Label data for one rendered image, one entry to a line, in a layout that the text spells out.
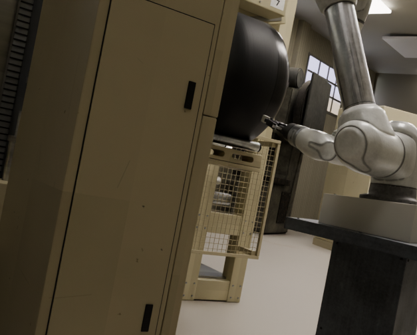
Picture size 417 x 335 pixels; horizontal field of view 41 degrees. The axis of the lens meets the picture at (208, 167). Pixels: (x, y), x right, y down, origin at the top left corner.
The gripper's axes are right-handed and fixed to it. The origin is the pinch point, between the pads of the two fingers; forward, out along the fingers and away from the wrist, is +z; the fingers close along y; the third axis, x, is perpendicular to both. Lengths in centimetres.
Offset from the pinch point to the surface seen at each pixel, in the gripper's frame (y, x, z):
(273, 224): -395, 199, 416
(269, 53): 3.2, -26.4, 10.9
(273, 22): -40, -44, 77
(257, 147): -9.1, 14.7, 12.4
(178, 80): 76, -11, -56
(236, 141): 2.7, 14.5, 12.5
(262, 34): 5.4, -32.9, 17.0
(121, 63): 92, -11, -56
